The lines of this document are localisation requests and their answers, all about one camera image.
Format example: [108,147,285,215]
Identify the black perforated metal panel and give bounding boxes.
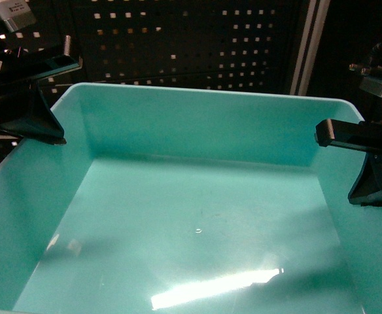
[0,0,309,174]

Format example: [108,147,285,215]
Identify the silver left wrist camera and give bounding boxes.
[0,0,37,33]

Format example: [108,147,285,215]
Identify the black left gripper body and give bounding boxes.
[0,22,37,137]

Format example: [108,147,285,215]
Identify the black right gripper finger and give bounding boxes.
[348,152,382,207]
[315,118,373,152]

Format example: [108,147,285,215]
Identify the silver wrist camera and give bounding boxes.
[0,0,37,33]
[349,63,382,98]

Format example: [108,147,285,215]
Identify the aluminium frame post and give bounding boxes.
[289,0,330,96]

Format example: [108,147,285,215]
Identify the teal plastic bin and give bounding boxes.
[0,84,382,313]

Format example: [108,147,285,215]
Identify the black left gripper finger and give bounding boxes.
[0,83,67,145]
[1,35,82,82]

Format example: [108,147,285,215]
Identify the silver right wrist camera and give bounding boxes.
[349,63,382,98]

